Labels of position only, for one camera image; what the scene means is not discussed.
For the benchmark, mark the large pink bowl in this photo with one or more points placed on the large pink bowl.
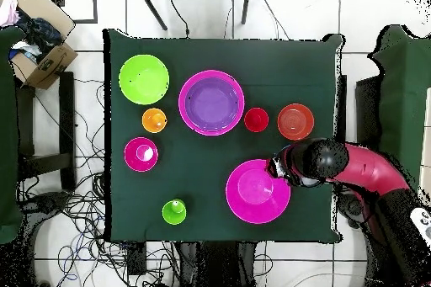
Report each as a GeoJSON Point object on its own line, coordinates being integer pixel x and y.
{"type": "Point", "coordinates": [181, 103]}
{"type": "Point", "coordinates": [256, 192]}

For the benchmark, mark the purple bowl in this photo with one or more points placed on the purple bowl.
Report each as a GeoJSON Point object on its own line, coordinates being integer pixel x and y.
{"type": "Point", "coordinates": [210, 105]}

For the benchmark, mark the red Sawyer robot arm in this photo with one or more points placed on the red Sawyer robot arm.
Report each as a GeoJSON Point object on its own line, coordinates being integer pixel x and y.
{"type": "Point", "coordinates": [370, 169]}

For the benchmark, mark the red cup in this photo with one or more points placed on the red cup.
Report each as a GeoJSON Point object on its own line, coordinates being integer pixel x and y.
{"type": "Point", "coordinates": [256, 119]}

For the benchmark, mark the orange-red bowl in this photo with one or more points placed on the orange-red bowl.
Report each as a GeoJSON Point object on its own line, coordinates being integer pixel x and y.
{"type": "Point", "coordinates": [295, 120]}

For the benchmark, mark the dark grey chair base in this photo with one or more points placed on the dark grey chair base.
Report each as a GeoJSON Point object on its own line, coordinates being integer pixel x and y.
{"type": "Point", "coordinates": [47, 201]}
{"type": "Point", "coordinates": [352, 206]}

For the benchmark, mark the light green cup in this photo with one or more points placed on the light green cup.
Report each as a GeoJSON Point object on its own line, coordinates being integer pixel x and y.
{"type": "Point", "coordinates": [174, 212]}

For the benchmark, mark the orange cup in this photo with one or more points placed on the orange cup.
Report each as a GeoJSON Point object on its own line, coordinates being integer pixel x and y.
{"type": "Point", "coordinates": [154, 120]}

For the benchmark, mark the small magenta bowl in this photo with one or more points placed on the small magenta bowl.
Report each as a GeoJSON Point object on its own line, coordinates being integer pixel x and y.
{"type": "Point", "coordinates": [141, 154]}

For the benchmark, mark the dark green tablecloth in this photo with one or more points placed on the dark green tablecloth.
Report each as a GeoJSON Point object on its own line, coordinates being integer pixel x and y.
{"type": "Point", "coordinates": [202, 54]}

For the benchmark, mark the green cloth covered table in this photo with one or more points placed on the green cloth covered table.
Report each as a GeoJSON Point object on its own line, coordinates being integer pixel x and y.
{"type": "Point", "coordinates": [404, 98]}
{"type": "Point", "coordinates": [8, 132]}

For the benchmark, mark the light green bowl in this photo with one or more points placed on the light green bowl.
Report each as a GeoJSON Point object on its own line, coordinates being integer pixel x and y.
{"type": "Point", "coordinates": [144, 79]}

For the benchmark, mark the black power box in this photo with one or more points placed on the black power box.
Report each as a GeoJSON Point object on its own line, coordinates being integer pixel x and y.
{"type": "Point", "coordinates": [136, 258]}

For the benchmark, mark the cardboard box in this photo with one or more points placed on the cardboard box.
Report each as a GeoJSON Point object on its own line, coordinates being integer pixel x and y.
{"type": "Point", "coordinates": [50, 64]}

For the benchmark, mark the dark blue clothing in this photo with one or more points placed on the dark blue clothing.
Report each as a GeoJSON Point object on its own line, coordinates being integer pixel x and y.
{"type": "Point", "coordinates": [40, 34]}

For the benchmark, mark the pink cloth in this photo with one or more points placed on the pink cloth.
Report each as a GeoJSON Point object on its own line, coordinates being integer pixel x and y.
{"type": "Point", "coordinates": [8, 11]}

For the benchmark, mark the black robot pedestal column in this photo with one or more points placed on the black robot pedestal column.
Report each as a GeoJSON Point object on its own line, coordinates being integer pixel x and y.
{"type": "Point", "coordinates": [219, 266]}

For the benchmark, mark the black stool frame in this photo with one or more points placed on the black stool frame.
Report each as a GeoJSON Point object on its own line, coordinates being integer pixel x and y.
{"type": "Point", "coordinates": [67, 115]}

